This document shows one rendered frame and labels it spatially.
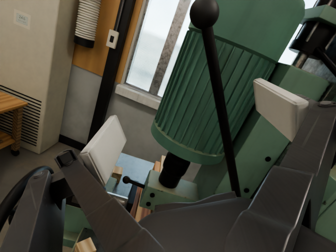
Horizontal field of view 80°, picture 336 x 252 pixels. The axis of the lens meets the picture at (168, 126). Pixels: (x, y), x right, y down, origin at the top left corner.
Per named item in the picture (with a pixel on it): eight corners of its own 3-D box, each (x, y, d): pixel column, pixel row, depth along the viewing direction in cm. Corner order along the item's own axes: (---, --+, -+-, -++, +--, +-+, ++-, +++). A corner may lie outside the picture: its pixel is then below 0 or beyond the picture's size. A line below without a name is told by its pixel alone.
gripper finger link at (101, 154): (105, 187, 14) (96, 189, 14) (127, 140, 21) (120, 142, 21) (88, 151, 13) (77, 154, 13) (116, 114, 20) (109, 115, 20)
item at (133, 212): (132, 193, 67) (137, 181, 65) (137, 194, 68) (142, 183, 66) (121, 238, 52) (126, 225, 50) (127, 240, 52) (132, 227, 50)
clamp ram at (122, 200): (107, 196, 62) (114, 173, 58) (130, 203, 63) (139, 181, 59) (96, 220, 54) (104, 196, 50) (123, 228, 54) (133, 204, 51)
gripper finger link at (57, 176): (82, 198, 13) (40, 207, 13) (107, 155, 17) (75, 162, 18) (71, 180, 12) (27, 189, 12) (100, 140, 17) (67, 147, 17)
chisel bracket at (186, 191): (140, 191, 57) (150, 168, 54) (186, 205, 59) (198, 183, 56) (136, 212, 51) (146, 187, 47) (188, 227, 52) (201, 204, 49)
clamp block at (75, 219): (69, 186, 64) (74, 164, 61) (111, 198, 66) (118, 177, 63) (42, 226, 51) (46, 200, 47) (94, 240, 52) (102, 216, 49)
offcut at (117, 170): (111, 174, 72) (114, 165, 70) (120, 176, 72) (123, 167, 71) (109, 181, 68) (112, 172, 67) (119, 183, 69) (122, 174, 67)
